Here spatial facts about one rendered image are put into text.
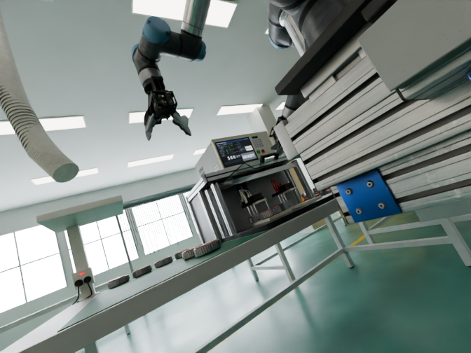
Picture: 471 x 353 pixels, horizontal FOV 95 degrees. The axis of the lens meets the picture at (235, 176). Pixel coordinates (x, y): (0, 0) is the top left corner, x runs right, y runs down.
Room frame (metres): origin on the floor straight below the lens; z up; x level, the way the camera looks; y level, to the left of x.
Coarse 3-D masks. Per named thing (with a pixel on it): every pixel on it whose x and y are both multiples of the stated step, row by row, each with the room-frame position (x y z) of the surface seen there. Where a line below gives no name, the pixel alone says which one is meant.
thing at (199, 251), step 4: (216, 240) 0.90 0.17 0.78; (204, 244) 0.94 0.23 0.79; (208, 244) 0.86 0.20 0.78; (212, 244) 0.87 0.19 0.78; (216, 244) 0.88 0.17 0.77; (220, 244) 0.91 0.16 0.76; (196, 248) 0.88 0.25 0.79; (200, 248) 0.86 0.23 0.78; (204, 248) 0.86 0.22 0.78; (208, 248) 0.86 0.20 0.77; (212, 248) 0.87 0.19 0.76; (216, 248) 0.88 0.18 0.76; (196, 252) 0.87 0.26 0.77; (200, 252) 0.86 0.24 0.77; (204, 252) 0.86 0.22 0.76; (208, 252) 0.86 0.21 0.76; (196, 256) 0.88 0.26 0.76; (200, 256) 0.88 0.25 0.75
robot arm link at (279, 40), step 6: (270, 24) 0.77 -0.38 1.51; (276, 24) 0.75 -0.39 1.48; (270, 30) 0.80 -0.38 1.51; (276, 30) 0.78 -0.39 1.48; (282, 30) 0.78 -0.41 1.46; (270, 36) 0.84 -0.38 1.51; (276, 36) 0.81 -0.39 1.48; (282, 36) 0.80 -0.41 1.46; (288, 36) 0.80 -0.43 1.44; (276, 42) 0.85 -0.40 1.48; (282, 42) 0.83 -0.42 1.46; (288, 42) 0.82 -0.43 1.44; (282, 48) 0.88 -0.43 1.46
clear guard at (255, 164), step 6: (282, 156) 1.09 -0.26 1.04; (246, 162) 0.99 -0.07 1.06; (252, 162) 1.00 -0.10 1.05; (258, 162) 1.00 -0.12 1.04; (264, 162) 1.00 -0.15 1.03; (270, 162) 1.01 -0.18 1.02; (276, 162) 1.02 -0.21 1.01; (240, 168) 1.06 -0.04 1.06; (246, 168) 1.11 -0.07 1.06; (252, 168) 1.18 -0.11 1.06; (258, 168) 1.24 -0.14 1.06; (234, 174) 1.15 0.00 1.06; (240, 174) 1.21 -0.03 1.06; (246, 174) 1.28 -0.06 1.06
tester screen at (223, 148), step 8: (216, 144) 1.20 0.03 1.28; (224, 144) 1.23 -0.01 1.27; (232, 144) 1.26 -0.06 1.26; (240, 144) 1.29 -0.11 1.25; (248, 144) 1.32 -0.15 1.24; (224, 152) 1.22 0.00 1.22; (232, 152) 1.25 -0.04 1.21; (240, 152) 1.28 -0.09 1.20; (224, 160) 1.21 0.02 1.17; (248, 160) 1.29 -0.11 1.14
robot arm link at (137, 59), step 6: (132, 48) 0.62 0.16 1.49; (132, 54) 0.62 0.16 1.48; (138, 54) 0.60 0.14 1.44; (132, 60) 0.64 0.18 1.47; (138, 60) 0.61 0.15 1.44; (144, 60) 0.61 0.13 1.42; (138, 66) 0.62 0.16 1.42; (144, 66) 0.61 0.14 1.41; (150, 66) 0.62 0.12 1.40; (156, 66) 0.64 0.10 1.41; (138, 72) 0.63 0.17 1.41
